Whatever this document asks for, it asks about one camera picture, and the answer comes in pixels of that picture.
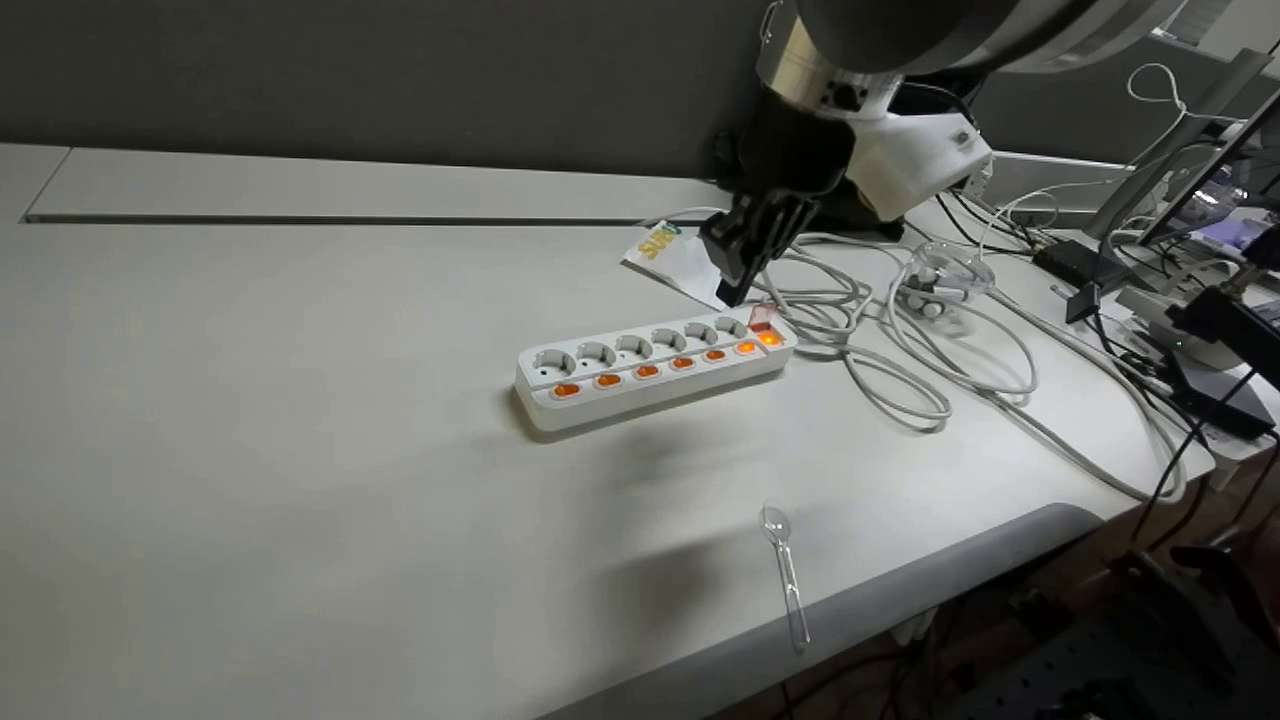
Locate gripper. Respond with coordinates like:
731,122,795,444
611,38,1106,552
698,92,858,309

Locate white sachet yellow green print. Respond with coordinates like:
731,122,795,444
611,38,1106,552
621,221,733,310

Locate white power strip orange switches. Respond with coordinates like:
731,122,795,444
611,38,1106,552
514,304,799,434

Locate clear plastic cup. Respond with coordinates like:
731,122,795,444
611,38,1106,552
893,241,998,338

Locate small black box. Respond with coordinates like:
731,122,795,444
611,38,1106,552
1032,238,1105,293

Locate clear plastic spoon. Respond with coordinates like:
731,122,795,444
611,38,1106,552
761,504,812,654

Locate monitor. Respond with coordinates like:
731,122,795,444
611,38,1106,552
1083,46,1280,253

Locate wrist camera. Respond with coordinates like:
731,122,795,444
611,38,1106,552
846,108,994,223

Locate thin white cable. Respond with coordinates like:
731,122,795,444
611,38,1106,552
1126,62,1219,136

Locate black cable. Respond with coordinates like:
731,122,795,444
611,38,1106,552
1128,366,1263,553

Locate camera on mount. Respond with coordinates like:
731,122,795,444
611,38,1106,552
1165,225,1280,393

